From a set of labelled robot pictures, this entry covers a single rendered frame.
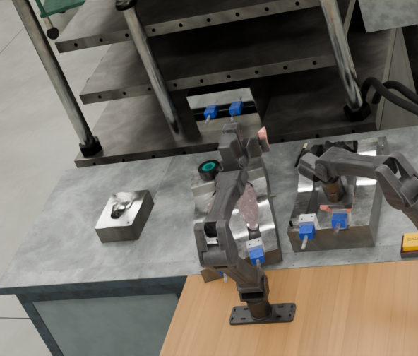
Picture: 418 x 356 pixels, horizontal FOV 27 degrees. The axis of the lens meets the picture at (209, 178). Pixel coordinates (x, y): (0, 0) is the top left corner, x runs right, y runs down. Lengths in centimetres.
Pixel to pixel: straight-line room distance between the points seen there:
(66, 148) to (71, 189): 206
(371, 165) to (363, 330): 47
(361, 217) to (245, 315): 46
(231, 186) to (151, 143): 129
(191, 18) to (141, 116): 71
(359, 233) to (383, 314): 30
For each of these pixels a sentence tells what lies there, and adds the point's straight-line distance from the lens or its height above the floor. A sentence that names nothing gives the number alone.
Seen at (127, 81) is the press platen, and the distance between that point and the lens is 367.
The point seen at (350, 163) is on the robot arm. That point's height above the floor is 121.
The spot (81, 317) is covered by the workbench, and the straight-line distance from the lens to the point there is 332.
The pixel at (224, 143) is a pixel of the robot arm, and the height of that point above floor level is 130.
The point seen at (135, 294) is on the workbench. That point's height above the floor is 68.
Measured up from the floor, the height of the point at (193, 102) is 93.
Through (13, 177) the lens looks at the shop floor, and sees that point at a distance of 562.
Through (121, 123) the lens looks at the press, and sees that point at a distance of 394.
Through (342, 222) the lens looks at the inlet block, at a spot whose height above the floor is 94.
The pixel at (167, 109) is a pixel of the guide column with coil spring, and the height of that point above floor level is 94.
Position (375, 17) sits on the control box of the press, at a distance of 330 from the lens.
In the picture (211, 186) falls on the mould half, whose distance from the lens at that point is 309.
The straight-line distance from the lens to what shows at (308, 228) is 274.
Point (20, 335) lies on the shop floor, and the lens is 439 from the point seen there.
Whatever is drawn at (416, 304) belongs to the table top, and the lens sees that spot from 256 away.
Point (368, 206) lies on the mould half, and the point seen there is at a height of 89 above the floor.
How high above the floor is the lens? 259
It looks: 33 degrees down
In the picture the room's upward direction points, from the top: 22 degrees counter-clockwise
